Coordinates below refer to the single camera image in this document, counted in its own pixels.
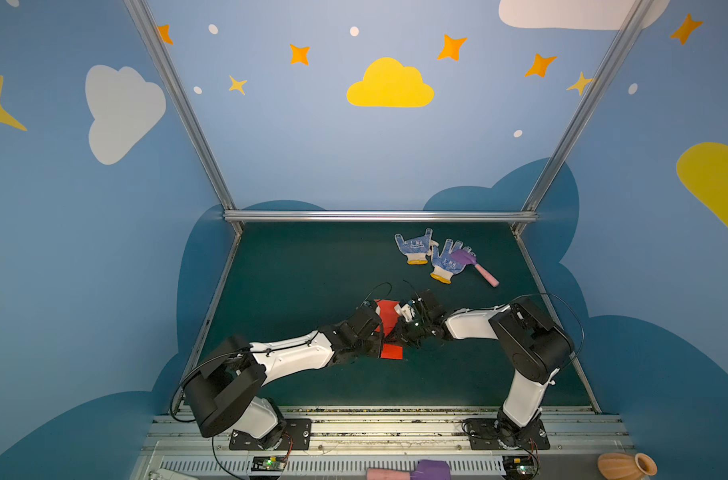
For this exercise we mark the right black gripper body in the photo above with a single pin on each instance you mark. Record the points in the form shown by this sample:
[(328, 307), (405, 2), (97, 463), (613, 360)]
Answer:
[(419, 320)]

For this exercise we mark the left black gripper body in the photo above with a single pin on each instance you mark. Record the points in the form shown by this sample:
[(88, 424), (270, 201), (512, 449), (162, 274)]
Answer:
[(378, 327)]

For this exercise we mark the red square paper sheet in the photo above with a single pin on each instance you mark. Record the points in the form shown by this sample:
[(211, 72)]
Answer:
[(387, 310)]

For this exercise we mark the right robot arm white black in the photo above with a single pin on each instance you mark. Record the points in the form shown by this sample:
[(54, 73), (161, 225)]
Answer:
[(536, 345)]

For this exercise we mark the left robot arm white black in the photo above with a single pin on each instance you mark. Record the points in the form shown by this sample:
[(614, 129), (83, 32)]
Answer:
[(223, 390)]

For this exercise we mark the right blue dotted work glove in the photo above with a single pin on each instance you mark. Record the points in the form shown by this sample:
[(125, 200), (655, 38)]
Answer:
[(444, 266)]

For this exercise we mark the blue dotted work glove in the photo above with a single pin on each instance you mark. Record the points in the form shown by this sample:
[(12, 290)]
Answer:
[(418, 250), (444, 266)]

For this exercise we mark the left blue dotted work glove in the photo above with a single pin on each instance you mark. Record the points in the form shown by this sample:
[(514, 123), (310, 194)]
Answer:
[(418, 250)]

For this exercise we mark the purple pink brush on table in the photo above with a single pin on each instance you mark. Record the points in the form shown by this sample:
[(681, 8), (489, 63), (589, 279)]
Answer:
[(467, 257)]

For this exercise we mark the pink purple brush front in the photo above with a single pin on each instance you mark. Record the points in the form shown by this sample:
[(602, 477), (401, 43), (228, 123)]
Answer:
[(425, 470)]

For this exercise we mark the left green circuit board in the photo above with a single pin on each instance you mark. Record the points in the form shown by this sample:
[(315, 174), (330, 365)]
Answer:
[(268, 464)]

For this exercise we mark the green circuit board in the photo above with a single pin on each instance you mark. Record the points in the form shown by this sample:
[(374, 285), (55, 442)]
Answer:
[(268, 464), (519, 467)]

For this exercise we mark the right green circuit board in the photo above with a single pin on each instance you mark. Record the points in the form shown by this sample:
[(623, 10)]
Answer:
[(519, 467)]

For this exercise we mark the terracotta ribbed vase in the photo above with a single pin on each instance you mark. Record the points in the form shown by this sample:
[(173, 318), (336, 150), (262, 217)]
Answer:
[(622, 466)]

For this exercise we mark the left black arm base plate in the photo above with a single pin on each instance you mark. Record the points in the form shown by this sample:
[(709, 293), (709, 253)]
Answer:
[(292, 433)]

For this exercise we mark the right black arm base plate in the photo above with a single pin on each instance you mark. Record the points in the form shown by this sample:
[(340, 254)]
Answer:
[(495, 434)]

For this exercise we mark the rear aluminium frame bar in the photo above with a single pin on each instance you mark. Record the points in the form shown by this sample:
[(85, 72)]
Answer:
[(379, 216)]

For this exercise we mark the front aluminium rail base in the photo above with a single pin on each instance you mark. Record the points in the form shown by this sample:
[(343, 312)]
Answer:
[(346, 441)]

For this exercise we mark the right aluminium frame post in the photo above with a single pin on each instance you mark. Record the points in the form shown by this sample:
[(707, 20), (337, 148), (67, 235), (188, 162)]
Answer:
[(609, 67)]

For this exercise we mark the aluminium frame post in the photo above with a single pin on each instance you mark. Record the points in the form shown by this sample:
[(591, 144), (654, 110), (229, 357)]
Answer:
[(609, 67), (144, 21)]

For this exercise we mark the left aluminium frame post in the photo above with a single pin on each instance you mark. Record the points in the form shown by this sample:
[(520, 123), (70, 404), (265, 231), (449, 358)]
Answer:
[(144, 21)]

